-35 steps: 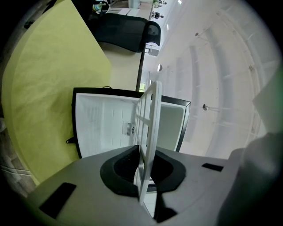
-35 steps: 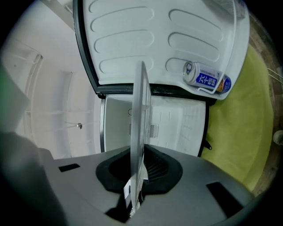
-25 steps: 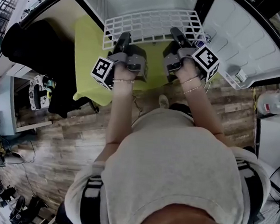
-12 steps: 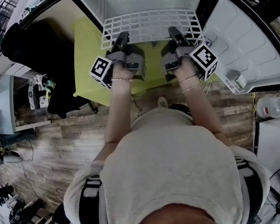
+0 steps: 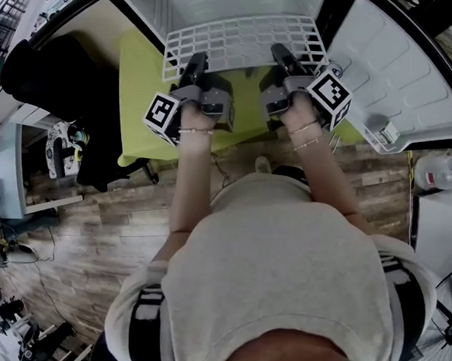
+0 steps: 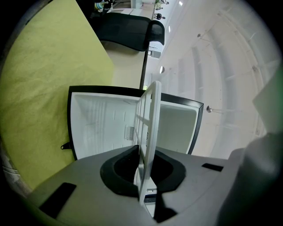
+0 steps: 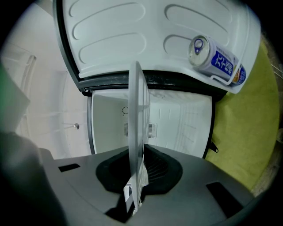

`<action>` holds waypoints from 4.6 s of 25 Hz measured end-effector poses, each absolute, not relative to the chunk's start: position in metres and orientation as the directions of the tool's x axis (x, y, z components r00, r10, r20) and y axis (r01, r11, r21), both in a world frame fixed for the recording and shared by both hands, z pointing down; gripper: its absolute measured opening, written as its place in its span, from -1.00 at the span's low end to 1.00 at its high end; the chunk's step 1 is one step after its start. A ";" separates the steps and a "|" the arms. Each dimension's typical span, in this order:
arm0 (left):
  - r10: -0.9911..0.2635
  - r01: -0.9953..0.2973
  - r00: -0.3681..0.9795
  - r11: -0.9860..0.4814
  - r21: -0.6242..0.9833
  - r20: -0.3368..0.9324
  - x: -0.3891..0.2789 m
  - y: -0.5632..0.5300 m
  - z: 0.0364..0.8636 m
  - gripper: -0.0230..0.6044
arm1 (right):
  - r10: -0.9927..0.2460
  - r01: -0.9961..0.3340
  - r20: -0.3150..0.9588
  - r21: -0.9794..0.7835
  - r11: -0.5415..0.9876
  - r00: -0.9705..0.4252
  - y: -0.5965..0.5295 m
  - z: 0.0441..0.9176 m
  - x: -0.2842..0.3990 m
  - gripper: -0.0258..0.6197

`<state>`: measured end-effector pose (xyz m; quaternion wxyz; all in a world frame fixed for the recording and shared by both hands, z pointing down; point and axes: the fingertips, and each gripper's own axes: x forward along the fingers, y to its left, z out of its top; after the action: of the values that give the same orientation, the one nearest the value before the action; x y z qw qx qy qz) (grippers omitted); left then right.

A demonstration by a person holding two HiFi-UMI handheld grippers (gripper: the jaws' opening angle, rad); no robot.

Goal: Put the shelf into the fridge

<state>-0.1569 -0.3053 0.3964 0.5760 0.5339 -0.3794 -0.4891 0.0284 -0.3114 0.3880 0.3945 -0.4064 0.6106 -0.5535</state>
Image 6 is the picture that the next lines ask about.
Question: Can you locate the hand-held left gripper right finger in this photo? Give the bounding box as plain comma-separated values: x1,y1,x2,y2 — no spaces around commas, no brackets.
152,148,239,226

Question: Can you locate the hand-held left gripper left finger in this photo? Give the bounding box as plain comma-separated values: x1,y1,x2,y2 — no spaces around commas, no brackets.
27,144,153,226

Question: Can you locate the white plastic rack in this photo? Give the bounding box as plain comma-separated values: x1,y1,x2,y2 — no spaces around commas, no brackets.
133,80,162,206

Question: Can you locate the green tablecloth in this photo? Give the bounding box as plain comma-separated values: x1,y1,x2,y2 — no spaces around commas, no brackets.
0,0,115,191

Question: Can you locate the beige desk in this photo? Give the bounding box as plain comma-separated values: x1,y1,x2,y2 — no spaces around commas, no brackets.
100,41,148,90

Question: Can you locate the black mesh office chair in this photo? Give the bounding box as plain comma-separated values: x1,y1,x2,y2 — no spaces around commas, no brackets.
97,12,166,52

